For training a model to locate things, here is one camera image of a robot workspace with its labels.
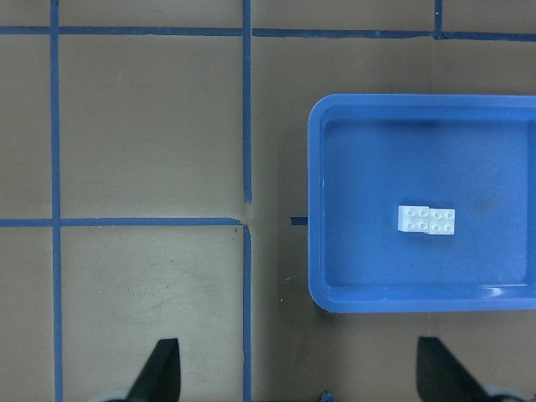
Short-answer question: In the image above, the blue plastic tray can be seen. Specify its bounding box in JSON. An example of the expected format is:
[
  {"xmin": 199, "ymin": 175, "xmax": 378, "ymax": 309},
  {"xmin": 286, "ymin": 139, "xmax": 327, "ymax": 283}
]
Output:
[{"xmin": 307, "ymin": 94, "xmax": 535, "ymax": 313}]

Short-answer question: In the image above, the brown paper table cover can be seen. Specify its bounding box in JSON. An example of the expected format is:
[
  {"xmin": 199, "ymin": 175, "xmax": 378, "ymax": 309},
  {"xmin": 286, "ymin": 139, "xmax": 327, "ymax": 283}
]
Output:
[{"xmin": 1, "ymin": 1, "xmax": 535, "ymax": 401}]

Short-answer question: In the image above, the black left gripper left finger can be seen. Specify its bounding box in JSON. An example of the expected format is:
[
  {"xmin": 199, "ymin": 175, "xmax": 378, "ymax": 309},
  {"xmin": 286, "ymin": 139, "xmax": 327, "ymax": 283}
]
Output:
[{"xmin": 90, "ymin": 338, "xmax": 182, "ymax": 402}]

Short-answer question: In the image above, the white block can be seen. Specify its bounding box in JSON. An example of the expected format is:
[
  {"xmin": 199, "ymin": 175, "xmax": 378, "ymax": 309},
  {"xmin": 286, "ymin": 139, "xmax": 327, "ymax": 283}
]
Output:
[
  {"xmin": 428, "ymin": 209, "xmax": 456, "ymax": 235},
  {"xmin": 397, "ymin": 205, "xmax": 430, "ymax": 233}
]

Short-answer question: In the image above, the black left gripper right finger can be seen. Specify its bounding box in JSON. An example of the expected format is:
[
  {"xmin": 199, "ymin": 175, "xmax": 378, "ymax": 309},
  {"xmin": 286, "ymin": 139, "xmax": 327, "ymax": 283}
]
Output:
[{"xmin": 416, "ymin": 336, "xmax": 528, "ymax": 402}]

